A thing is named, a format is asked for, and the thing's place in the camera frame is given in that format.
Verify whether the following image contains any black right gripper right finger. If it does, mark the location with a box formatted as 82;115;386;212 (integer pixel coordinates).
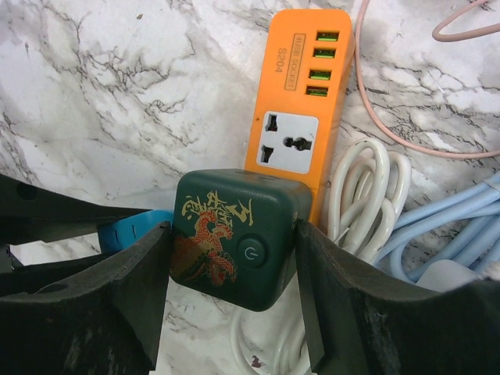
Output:
295;222;499;374

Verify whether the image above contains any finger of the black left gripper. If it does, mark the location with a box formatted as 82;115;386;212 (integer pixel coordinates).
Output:
1;175;145;245
1;254;109;297

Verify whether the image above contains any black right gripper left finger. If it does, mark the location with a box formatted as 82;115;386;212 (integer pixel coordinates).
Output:
1;223;171;374

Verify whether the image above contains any teal blue plug block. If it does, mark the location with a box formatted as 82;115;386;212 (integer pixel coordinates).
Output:
98;210;173;254

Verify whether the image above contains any white green usb charger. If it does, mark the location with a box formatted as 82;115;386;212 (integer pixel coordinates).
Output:
416;259;480;292

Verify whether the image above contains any dark green plug adapter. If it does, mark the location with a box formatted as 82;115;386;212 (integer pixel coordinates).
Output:
170;169;313;312

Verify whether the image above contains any orange power strip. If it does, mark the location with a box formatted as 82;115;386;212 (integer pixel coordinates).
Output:
245;9;355;224

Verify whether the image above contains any white cable bundle left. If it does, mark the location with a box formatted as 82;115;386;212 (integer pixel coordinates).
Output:
230;138;413;375

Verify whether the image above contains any light blue coiled cable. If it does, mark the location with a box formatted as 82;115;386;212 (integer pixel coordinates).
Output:
373;170;500;282

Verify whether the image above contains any thin pink cable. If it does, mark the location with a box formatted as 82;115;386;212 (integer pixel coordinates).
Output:
353;0;500;160

